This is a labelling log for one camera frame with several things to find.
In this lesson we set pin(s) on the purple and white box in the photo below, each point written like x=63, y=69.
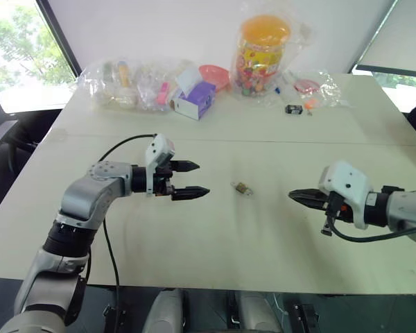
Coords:
x=197, y=100

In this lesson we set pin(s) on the clear bag of toys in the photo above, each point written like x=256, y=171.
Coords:
x=100, y=86

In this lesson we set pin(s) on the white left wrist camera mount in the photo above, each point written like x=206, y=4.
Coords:
x=158, y=147

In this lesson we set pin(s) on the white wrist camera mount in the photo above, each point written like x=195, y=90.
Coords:
x=346, y=182
x=158, y=147

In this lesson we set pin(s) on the small black box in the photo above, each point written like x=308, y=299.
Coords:
x=294, y=109

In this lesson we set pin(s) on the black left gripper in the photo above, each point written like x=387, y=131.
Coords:
x=161, y=184

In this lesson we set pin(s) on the pink plastic bowl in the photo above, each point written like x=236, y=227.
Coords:
x=215, y=76

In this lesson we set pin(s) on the grey rounded robot leg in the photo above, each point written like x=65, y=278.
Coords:
x=256, y=312
x=164, y=312

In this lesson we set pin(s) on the orange-lidded jar of toys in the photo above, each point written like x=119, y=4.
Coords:
x=260, y=59

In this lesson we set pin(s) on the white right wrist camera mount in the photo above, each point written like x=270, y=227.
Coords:
x=346, y=182

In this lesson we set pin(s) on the black window frame post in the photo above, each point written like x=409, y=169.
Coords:
x=60, y=38

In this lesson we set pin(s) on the small orange toy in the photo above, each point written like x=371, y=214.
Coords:
x=311, y=104

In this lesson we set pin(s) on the clear bag around jar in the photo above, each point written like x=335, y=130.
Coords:
x=298, y=41

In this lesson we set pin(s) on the yellow toy bottle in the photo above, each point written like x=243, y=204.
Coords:
x=125, y=74

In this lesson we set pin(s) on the pink toy block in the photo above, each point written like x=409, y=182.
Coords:
x=163, y=93

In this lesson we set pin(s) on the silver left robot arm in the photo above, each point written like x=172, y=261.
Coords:
x=86, y=194

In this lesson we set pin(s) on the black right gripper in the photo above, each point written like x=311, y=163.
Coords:
x=335, y=206

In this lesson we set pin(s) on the white roller blind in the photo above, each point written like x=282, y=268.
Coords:
x=398, y=34

